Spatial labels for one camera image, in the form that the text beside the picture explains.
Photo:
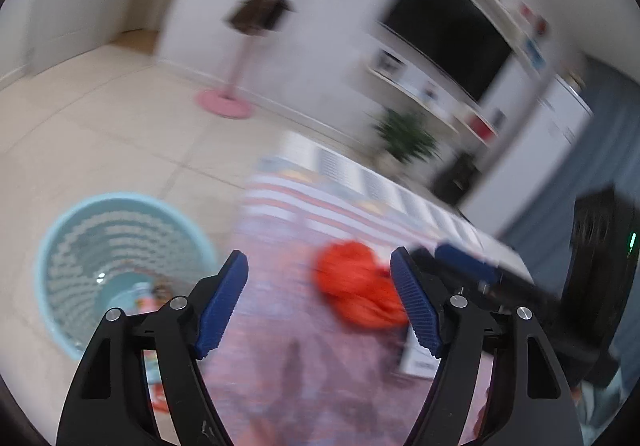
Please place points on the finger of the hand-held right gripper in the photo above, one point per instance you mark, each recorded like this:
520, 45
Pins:
465, 262

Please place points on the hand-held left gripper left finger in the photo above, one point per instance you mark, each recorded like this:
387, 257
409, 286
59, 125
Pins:
222, 306

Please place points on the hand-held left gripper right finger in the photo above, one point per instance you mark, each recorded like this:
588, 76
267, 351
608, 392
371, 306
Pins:
417, 308

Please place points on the orange cloth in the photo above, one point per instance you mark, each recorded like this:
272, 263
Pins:
357, 288

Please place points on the light blue mesh wastebasket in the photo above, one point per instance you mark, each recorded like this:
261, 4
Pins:
107, 256

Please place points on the white card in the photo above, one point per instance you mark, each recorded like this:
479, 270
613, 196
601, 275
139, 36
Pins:
419, 362

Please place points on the grey-blue curtain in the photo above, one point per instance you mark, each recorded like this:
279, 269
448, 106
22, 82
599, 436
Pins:
565, 226

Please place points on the colourful wrapper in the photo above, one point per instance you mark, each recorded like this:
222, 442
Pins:
149, 297

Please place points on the black box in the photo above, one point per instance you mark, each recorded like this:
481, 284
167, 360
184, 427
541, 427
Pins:
457, 178

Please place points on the striped printed tablecloth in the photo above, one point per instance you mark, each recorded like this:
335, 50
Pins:
310, 366

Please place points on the white refrigerator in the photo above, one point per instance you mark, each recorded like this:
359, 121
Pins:
535, 155

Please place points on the green potted plant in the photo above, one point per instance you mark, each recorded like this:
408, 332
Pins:
406, 138

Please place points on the black television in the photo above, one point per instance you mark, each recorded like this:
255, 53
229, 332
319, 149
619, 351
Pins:
447, 33

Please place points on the pink coat stand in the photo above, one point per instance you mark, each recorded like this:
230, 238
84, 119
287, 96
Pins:
235, 75

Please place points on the brown hanging bag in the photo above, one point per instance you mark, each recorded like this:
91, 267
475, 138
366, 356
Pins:
257, 13

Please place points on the white wall shelf unit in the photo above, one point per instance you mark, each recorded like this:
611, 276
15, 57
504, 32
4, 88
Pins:
480, 125

